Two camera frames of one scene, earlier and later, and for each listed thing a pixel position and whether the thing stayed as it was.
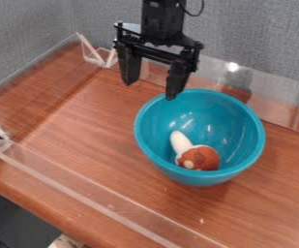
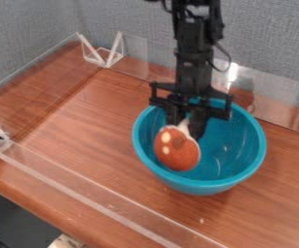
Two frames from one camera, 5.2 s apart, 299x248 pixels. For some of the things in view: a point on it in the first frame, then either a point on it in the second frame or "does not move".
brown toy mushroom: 199,158 to 176,147
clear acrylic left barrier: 55,51 does not move
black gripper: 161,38 to 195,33
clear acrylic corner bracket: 99,55 does not move
